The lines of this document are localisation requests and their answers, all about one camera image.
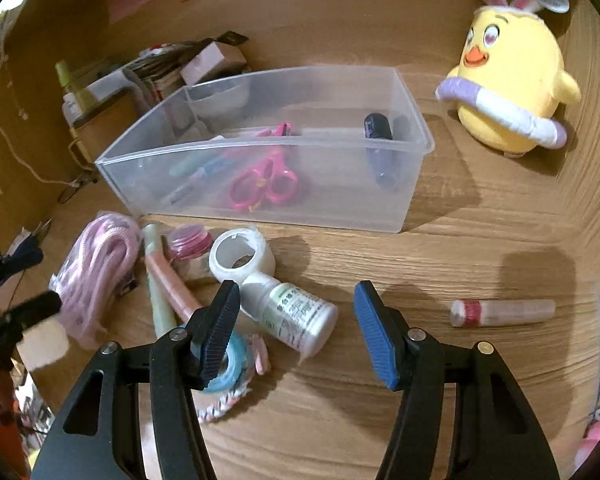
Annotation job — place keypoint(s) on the stack of books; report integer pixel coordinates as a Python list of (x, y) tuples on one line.
[(160, 72)]

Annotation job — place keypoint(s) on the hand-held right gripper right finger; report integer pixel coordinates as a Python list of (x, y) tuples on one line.
[(375, 330)]

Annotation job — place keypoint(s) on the white medicine bottle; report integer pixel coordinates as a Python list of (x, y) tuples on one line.
[(300, 315)]

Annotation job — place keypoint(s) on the yellow chick plush toy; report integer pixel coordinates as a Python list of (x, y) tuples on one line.
[(505, 75)]

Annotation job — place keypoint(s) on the white tape roll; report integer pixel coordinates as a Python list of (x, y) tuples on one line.
[(265, 257)]

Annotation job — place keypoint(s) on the pink hair clip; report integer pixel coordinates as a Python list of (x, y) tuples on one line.
[(260, 355)]

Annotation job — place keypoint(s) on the pink scissors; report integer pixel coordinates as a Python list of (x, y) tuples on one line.
[(280, 185)]

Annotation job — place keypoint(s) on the clear plastic bin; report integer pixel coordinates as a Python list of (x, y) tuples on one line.
[(330, 200)]

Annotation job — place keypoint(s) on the clear plastic bowl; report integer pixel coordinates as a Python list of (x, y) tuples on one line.
[(220, 100)]

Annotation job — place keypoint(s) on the black card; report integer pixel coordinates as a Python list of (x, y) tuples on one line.
[(234, 38)]

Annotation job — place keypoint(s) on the blue pen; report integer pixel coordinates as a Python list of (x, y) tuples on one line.
[(195, 185)]

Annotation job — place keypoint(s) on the clear lip balm tube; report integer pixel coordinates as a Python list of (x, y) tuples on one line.
[(505, 312)]

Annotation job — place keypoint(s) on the pink fluffy object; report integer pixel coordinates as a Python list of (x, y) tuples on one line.
[(592, 442)]

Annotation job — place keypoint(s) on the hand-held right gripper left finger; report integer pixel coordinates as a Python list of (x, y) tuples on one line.
[(220, 330)]

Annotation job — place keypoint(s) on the purple and black bottle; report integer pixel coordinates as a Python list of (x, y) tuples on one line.
[(377, 127)]

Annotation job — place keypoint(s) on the pink lidded jar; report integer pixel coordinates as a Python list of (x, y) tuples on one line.
[(187, 240)]

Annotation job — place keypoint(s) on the pink box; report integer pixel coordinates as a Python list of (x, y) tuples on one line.
[(205, 62)]

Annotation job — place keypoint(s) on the pale green tube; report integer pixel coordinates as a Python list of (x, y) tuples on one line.
[(162, 310)]

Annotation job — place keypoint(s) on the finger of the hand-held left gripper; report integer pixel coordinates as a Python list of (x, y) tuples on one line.
[(35, 307), (22, 257)]

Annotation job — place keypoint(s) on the green bottle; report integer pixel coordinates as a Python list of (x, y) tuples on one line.
[(72, 90)]

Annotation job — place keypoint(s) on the pink tube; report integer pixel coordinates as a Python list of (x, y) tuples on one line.
[(172, 290)]

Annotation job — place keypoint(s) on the blue tape roll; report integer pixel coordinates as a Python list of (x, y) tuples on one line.
[(240, 355)]

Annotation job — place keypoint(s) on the brown cardboard box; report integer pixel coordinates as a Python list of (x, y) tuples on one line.
[(105, 130)]

